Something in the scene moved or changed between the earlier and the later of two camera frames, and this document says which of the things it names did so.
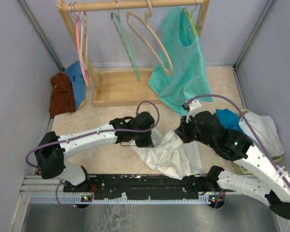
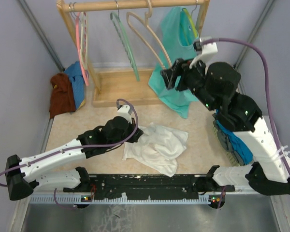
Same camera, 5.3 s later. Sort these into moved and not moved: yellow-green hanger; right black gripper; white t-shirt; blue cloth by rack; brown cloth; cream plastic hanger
Moved: white t-shirt; right black gripper
Not moved: brown cloth; blue cloth by rack; yellow-green hanger; cream plastic hanger
